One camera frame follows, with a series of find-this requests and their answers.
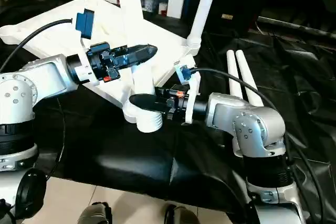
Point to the white plastic table leg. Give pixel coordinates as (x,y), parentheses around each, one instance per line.
(131,9)
(233,77)
(247,77)
(205,9)

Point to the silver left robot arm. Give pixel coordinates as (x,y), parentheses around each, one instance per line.
(26,98)

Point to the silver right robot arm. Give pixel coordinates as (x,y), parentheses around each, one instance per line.
(247,124)

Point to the white plastic table top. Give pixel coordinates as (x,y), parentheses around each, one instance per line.
(63,30)

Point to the black mat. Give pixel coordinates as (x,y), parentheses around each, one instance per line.
(131,156)

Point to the long black bar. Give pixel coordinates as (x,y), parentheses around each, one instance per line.
(294,24)

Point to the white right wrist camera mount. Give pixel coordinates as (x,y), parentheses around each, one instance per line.
(188,77)

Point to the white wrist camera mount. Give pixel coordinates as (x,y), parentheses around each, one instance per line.
(85,24)
(188,77)

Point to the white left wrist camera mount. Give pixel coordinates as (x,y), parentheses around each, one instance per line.
(85,24)

